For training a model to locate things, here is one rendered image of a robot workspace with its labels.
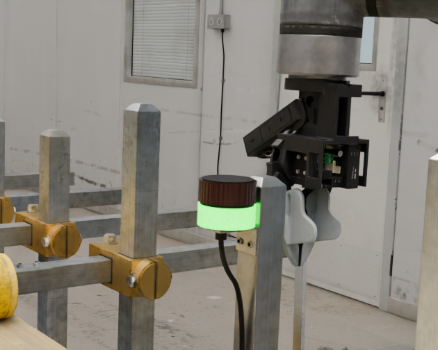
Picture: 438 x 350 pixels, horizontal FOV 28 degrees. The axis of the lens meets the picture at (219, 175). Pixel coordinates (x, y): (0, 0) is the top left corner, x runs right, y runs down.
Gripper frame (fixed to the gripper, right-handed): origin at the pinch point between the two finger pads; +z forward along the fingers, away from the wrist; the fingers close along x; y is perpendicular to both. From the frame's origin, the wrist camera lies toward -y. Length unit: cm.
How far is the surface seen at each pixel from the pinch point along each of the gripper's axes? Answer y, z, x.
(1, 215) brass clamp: -68, 7, -6
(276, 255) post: 4.3, -1.3, -6.4
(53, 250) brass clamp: -43.2, 7.6, -8.8
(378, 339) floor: -182, 98, 220
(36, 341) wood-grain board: -16.2, 11.3, -24.0
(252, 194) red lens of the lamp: 5.4, -8.3, -11.0
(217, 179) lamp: 2.8, -9.6, -13.5
